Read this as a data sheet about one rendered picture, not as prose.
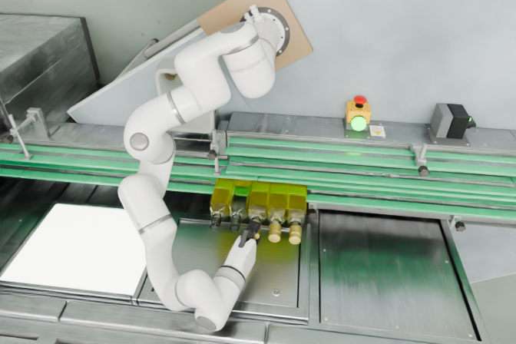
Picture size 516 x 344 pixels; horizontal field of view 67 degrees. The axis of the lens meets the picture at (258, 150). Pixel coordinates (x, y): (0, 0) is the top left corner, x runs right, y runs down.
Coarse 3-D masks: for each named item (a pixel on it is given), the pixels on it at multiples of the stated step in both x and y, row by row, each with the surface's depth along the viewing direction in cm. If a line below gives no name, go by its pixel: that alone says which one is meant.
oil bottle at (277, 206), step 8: (272, 184) 123; (280, 184) 123; (288, 184) 123; (272, 192) 120; (280, 192) 120; (272, 200) 117; (280, 200) 117; (272, 208) 114; (280, 208) 114; (272, 216) 114; (280, 216) 114
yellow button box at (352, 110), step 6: (348, 102) 125; (354, 102) 125; (366, 102) 125; (348, 108) 122; (354, 108) 122; (360, 108) 122; (366, 108) 122; (348, 114) 121; (354, 114) 121; (360, 114) 121; (366, 114) 120; (348, 120) 122; (366, 120) 122; (348, 126) 124; (366, 126) 123
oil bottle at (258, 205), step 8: (256, 184) 122; (264, 184) 122; (256, 192) 120; (264, 192) 120; (256, 200) 117; (264, 200) 117; (248, 208) 115; (256, 208) 114; (264, 208) 114; (248, 216) 117; (264, 216) 115
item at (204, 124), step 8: (160, 72) 118; (168, 72) 118; (176, 72) 118; (160, 80) 121; (168, 80) 127; (176, 80) 127; (160, 88) 122; (168, 88) 128; (200, 120) 134; (208, 120) 134; (176, 128) 130; (184, 128) 130; (192, 128) 130; (200, 128) 130; (208, 128) 130
